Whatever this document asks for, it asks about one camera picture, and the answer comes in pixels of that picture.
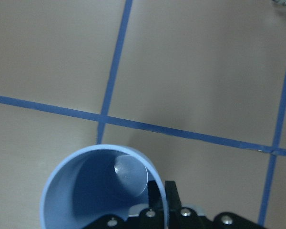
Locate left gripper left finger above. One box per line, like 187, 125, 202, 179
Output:
147, 180, 167, 211

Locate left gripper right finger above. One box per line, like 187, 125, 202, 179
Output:
164, 181, 182, 212

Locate blue cup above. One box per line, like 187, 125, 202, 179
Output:
40, 145, 169, 229

